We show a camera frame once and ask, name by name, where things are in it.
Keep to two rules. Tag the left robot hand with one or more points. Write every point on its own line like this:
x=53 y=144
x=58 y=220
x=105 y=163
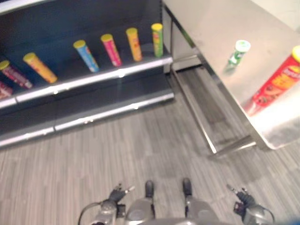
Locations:
x=116 y=193

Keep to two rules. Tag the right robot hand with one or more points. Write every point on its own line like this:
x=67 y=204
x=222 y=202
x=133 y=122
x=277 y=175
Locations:
x=244 y=197

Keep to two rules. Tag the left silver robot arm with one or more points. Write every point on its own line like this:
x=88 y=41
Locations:
x=106 y=213

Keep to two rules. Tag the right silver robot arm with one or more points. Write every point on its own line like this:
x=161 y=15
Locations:
x=254 y=213

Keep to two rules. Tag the left silver robot leg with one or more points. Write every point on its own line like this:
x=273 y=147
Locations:
x=143 y=206

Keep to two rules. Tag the red chip can yellow lid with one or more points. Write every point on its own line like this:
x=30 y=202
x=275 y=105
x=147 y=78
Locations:
x=276 y=84

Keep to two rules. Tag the dark grey shop shelf unit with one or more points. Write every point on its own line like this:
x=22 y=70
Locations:
x=82 y=77

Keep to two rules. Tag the stainless steel table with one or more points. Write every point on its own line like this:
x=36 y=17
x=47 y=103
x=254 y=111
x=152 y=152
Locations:
x=236 y=70

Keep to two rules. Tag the blue chip can yellow lid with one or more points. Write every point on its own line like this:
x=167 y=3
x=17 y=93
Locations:
x=86 y=56

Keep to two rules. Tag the pink chip can yellow lid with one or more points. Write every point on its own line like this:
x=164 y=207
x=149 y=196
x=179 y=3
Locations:
x=111 y=50

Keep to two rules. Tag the green chip can white lid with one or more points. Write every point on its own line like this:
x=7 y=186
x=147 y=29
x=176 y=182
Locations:
x=237 y=54

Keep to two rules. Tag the orange chip can yellow lid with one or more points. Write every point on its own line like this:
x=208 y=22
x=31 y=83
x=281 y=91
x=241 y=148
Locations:
x=134 y=44

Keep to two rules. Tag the dark red chip can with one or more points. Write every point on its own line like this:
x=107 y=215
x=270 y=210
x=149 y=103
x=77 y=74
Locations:
x=4 y=90

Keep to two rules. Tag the maroon chip can yellow lid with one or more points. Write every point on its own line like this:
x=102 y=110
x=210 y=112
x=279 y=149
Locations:
x=15 y=74

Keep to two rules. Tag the green chip can yellow lid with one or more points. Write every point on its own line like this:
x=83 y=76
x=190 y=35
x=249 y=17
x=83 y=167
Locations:
x=157 y=40

